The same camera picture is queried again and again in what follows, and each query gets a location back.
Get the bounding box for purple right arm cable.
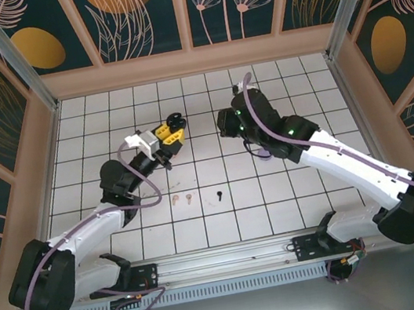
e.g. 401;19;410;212
239;44;414;294

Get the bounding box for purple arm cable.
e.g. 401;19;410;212
239;44;414;294
0;137;181;310

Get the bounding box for aluminium table side rail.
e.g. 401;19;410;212
323;43;414;224
3;100;89;281

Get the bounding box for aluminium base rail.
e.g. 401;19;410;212
11;211;414;310

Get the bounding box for grey slotted cable duct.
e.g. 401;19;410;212
49;263;331;310

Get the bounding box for black earbud charging case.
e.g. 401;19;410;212
165;111;187;131

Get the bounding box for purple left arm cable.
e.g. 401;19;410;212
0;137;181;310

